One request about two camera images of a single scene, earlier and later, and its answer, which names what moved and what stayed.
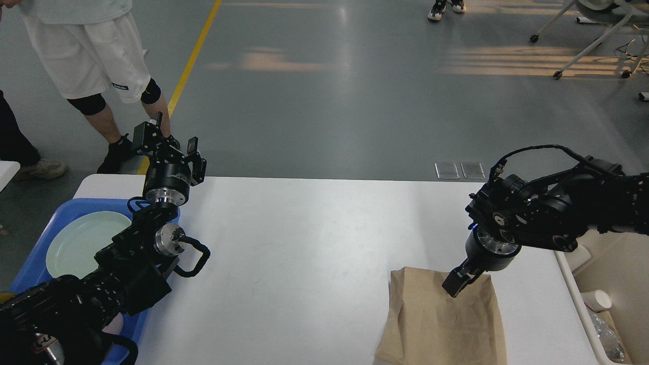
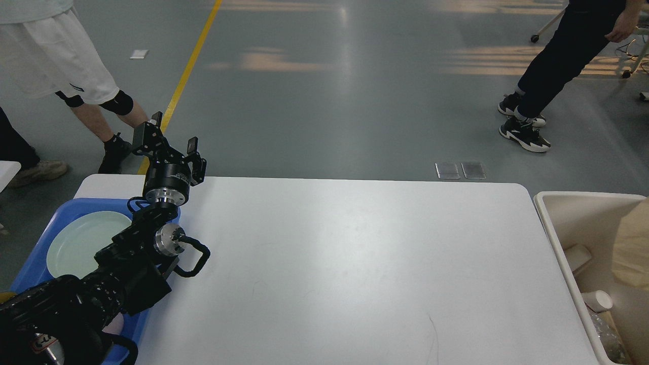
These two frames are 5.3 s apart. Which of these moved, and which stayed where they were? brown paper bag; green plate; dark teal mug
Moved: brown paper bag
Stayed: green plate; dark teal mug
